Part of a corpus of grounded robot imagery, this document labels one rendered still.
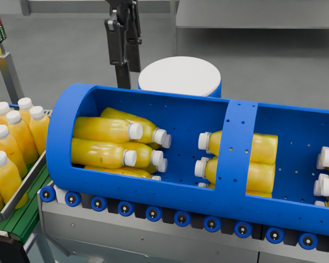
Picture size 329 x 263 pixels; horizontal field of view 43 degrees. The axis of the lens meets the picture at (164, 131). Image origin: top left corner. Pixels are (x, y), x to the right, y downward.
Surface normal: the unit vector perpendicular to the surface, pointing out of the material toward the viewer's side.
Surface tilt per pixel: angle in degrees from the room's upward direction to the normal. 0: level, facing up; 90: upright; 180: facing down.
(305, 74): 0
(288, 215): 93
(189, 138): 65
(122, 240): 71
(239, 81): 0
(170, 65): 0
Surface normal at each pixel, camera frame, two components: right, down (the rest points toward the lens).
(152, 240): -0.26, 0.33
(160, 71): -0.05, -0.77
